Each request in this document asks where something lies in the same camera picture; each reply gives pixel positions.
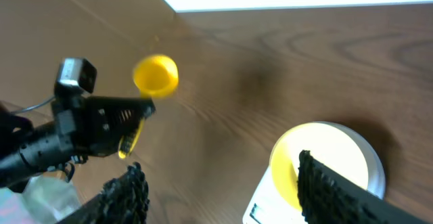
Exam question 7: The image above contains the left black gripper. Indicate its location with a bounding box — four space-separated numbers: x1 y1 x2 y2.
51 95 156 163

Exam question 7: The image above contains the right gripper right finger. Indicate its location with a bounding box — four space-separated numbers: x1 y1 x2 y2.
297 150 425 224

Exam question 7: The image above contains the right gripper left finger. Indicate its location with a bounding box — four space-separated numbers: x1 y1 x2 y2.
58 162 150 224

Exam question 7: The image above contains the yellow measuring scoop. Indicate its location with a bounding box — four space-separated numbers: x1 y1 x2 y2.
118 54 179 159

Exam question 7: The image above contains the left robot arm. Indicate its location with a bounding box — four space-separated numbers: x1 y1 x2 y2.
1 95 156 193

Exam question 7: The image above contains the pale yellow bowl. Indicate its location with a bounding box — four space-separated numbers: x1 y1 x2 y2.
269 122 369 210

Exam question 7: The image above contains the white digital kitchen scale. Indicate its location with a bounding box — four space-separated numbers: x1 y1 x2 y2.
242 121 386 223

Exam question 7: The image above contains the clear plastic container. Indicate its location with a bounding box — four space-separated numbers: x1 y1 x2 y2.
1 176 82 224

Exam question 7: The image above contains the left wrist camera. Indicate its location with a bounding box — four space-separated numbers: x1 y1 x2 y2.
54 58 97 96

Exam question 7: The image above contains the left black cable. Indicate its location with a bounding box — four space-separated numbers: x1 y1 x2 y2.
9 95 57 115

